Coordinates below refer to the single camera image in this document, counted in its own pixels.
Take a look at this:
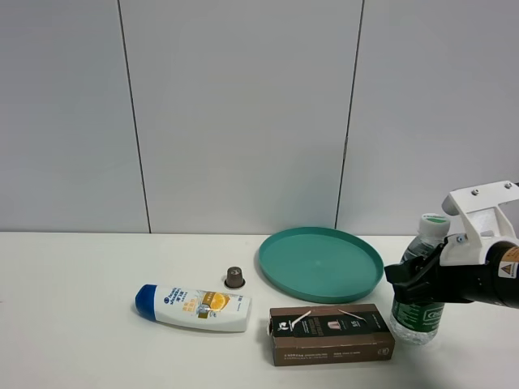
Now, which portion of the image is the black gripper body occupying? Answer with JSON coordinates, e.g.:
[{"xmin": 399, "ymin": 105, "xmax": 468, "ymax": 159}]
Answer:
[{"xmin": 436, "ymin": 242, "xmax": 518, "ymax": 308}]

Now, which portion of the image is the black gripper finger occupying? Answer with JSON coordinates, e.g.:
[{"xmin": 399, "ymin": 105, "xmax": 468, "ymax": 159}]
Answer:
[{"xmin": 384, "ymin": 237, "xmax": 449, "ymax": 304}]

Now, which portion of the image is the clear water bottle green label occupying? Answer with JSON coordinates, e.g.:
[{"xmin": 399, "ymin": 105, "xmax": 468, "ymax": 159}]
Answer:
[{"xmin": 390, "ymin": 213, "xmax": 450, "ymax": 345}]

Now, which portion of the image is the brown coffee capsule box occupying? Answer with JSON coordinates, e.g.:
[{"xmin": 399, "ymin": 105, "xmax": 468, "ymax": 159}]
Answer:
[{"xmin": 268, "ymin": 304, "xmax": 395, "ymax": 366}]

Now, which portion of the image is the teal round plastic tray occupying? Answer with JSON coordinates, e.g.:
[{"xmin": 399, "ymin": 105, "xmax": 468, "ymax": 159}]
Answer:
[{"xmin": 257, "ymin": 227, "xmax": 384, "ymax": 304}]

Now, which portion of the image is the brown coffee capsule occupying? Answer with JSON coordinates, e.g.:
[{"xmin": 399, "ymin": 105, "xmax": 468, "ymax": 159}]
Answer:
[{"xmin": 224, "ymin": 266, "xmax": 246, "ymax": 290}]

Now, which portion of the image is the white shampoo bottle blue cap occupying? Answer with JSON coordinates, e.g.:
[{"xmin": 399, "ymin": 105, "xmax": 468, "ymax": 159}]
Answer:
[{"xmin": 135, "ymin": 284, "xmax": 252, "ymax": 332}]

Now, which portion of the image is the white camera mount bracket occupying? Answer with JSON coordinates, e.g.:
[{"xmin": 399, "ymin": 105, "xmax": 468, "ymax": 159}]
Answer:
[{"xmin": 440, "ymin": 181, "xmax": 518, "ymax": 267}]

